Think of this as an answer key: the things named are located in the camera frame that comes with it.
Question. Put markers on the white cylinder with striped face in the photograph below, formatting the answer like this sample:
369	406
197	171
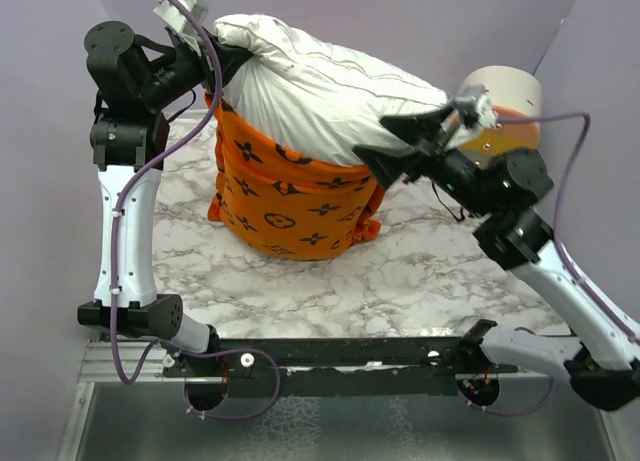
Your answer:
513	93

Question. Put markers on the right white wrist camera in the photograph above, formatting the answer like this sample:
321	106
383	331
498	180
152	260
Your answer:
472	114

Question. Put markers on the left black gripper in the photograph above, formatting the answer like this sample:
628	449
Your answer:
227	56

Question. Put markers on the white pillow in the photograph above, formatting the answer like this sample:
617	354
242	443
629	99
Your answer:
317	98

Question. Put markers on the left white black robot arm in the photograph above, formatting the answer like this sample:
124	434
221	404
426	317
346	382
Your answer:
136	79

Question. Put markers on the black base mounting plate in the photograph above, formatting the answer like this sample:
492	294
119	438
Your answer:
333	367

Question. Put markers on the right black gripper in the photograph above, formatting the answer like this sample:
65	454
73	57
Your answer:
388	162

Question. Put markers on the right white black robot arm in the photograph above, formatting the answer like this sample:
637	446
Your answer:
600	360

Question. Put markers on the orange patterned fleece pillowcase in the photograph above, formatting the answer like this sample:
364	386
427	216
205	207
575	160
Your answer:
284	204

